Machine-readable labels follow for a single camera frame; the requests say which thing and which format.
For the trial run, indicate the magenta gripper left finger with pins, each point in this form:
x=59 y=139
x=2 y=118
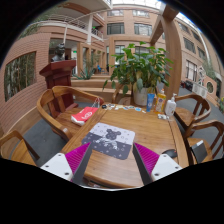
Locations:
x=70 y=166

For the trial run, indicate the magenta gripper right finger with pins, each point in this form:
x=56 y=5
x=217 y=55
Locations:
x=152 y=166

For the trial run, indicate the black computer mouse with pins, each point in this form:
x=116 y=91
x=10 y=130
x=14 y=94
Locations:
x=171 y=152

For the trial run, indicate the grey cartoon mouse pad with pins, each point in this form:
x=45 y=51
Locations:
x=110 y=140

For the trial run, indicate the red and white bag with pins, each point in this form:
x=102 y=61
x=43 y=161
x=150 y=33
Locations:
x=81 y=117

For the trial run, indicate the black item on chair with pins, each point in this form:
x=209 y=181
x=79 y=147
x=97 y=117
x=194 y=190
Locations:
x=199 y=151

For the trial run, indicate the small white item by pump bottle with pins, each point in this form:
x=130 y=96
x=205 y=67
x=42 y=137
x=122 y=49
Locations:
x=160 y=116

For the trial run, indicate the wooden chair bottom left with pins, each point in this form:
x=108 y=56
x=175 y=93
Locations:
x=13 y=146

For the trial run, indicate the wooden chair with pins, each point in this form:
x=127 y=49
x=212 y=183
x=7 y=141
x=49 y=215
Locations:
x=201 y=111
x=13 y=146
x=213 y=148

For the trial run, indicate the wooden armchair left near table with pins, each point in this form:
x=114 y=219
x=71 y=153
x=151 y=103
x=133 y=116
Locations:
x=54 y=111

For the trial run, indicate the white pump bottle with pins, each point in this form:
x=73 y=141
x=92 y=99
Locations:
x=170 y=106

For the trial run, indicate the yellow bottle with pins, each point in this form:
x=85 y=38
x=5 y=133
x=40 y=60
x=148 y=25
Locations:
x=160 y=101

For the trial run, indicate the wooden chair right near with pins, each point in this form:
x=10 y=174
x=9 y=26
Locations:
x=213 y=148

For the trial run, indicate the white plant pot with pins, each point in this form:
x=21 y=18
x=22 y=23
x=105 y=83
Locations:
x=140 y=96

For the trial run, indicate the wooden chair right far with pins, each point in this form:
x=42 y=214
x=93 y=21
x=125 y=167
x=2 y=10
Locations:
x=201 y=111

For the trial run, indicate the green potted plant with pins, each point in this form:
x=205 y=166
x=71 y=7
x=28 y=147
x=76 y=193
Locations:
x=140 y=70

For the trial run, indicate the dark bust statue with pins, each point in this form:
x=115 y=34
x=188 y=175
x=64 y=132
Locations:
x=59 y=53

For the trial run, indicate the wooden pillar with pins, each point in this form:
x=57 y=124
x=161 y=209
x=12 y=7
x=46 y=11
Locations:
x=165 y=25

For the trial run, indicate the dark red pedestal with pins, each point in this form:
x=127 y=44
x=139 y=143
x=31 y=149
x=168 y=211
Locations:
x=59 y=74

